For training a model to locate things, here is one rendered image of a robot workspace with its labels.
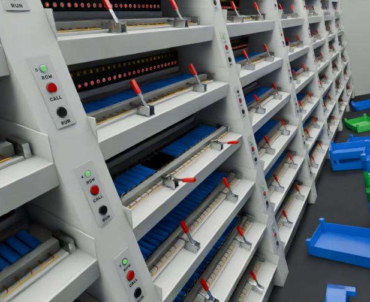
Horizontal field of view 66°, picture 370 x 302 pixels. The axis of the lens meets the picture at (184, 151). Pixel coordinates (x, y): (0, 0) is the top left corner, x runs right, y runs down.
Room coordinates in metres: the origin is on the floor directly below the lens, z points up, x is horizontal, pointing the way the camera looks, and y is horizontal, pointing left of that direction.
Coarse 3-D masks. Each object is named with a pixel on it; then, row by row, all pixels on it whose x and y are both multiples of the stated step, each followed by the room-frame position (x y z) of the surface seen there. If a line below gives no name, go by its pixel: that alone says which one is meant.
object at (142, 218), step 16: (176, 128) 1.01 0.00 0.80; (240, 128) 1.02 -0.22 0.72; (144, 144) 0.87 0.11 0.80; (224, 144) 0.95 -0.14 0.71; (240, 144) 1.03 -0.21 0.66; (112, 160) 0.77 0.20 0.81; (192, 160) 0.84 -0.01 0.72; (208, 160) 0.84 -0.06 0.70; (224, 160) 0.92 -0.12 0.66; (176, 176) 0.75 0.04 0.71; (192, 176) 0.75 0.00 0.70; (160, 192) 0.68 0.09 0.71; (176, 192) 0.69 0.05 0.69; (144, 208) 0.62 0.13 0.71; (160, 208) 0.63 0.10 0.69; (144, 224) 0.59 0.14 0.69
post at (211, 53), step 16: (176, 0) 1.10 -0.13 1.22; (192, 0) 1.06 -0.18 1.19; (208, 0) 1.04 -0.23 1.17; (176, 48) 1.13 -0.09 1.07; (192, 48) 1.09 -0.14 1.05; (208, 48) 1.05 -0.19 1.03; (208, 64) 1.06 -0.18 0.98; (224, 64) 1.03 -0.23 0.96; (208, 112) 1.10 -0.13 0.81; (224, 112) 1.06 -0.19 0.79; (240, 160) 1.05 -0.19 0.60; (256, 176) 1.04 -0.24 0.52; (256, 192) 1.03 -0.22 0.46; (256, 208) 1.04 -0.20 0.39; (272, 240) 1.04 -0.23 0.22
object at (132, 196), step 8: (224, 128) 1.02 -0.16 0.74; (208, 136) 0.96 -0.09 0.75; (216, 136) 0.98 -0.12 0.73; (224, 136) 0.99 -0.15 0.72; (200, 144) 0.89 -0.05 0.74; (208, 144) 0.93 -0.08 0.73; (192, 152) 0.85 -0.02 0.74; (176, 160) 0.80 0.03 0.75; (184, 160) 0.81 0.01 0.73; (168, 168) 0.75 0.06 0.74; (176, 168) 0.78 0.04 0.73; (152, 176) 0.71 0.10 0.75; (160, 176) 0.72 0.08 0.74; (144, 184) 0.68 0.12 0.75; (152, 184) 0.69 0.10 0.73; (128, 192) 0.64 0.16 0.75; (136, 192) 0.64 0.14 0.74; (144, 192) 0.67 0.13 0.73; (152, 192) 0.67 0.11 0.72; (128, 200) 0.62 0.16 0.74
